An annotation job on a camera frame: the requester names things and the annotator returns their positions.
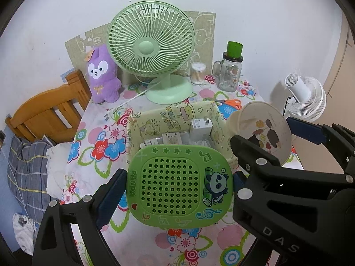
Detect green desk fan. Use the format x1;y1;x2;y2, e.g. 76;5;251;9
107;1;196;104

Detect blue printed paper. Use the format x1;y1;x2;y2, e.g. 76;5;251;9
59;68;75;82

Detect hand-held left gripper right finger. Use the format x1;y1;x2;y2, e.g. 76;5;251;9
232;171;248;190

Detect wooden chair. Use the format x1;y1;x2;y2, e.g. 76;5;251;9
4;69;92;147

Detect beige door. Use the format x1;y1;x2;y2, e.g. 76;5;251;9
316;14;355;133

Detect cotton swab jar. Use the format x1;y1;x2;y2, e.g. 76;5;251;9
191;63;207;84

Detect white standing fan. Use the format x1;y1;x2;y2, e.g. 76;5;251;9
283;72;327;122

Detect small white cube charger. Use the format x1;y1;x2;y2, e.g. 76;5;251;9
140;136;164;151

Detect orange handled scissors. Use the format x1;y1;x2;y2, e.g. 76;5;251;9
205;98;242;110

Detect black fan cable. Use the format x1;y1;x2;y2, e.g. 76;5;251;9
282;96;292;117

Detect green panda case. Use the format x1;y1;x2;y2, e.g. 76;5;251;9
126;144;236;229

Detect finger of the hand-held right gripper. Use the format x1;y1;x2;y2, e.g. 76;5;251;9
287;117;355;183
230;134;282;223

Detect cream round printed dish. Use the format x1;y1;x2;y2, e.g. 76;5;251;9
226;102;293;168

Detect white charger with prongs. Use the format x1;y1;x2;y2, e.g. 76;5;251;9
189;119;213;142

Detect purple plush toy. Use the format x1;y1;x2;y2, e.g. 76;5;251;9
84;44;122;104

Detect white printed garment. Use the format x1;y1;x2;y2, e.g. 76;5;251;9
12;213;36;255

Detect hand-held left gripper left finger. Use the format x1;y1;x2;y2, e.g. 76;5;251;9
32;168;128;266

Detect white cloth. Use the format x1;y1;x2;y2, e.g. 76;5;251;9
46;143;74;197

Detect floral tablecloth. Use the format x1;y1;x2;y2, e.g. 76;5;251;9
46;73;303;266

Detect yellow printed storage box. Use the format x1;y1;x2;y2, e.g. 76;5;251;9
126;100;239;167

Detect white fan cable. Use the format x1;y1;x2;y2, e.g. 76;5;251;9
107;84;156;117

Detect glass mug jar green lid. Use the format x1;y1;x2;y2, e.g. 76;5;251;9
212;41;244;92

